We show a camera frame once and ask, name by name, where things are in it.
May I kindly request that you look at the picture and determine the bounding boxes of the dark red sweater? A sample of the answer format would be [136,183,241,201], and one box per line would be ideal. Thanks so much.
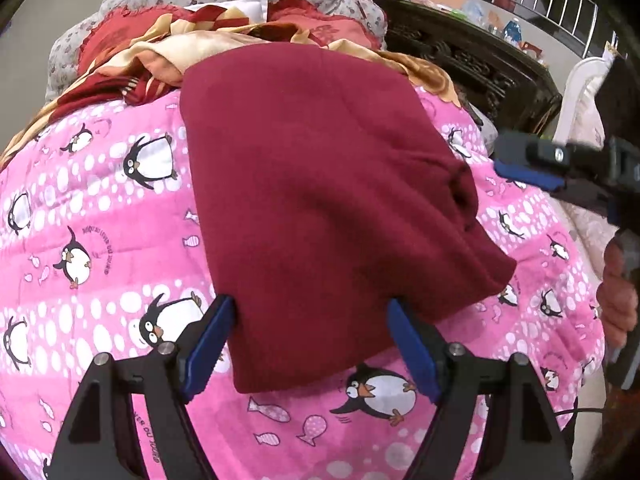
[180,44,515,393]

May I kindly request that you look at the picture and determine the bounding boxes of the person right hand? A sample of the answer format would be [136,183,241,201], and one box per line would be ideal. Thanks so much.
[597,240,638,349]

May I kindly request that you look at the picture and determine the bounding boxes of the pink penguin quilt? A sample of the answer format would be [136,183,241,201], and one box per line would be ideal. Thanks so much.
[1,92,604,479]

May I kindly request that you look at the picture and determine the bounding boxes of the white metal railing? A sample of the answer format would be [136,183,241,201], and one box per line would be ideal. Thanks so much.
[485,0,622,58]

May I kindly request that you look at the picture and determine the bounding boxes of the right red pillow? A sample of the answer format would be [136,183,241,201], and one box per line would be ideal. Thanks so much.
[268,0,381,49]

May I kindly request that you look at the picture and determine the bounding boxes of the red pillow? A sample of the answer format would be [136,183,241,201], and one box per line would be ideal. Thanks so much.
[268,0,381,49]
[77,4,191,75]

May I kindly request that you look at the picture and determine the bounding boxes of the white pillow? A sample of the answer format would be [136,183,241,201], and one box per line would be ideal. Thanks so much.
[186,0,269,24]

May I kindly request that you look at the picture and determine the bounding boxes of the red yellow patterned blanket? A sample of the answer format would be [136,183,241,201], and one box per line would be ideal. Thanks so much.
[1,6,460,166]

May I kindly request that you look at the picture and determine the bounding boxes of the left red pillow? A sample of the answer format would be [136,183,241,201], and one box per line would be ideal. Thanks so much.
[77,4,191,75]

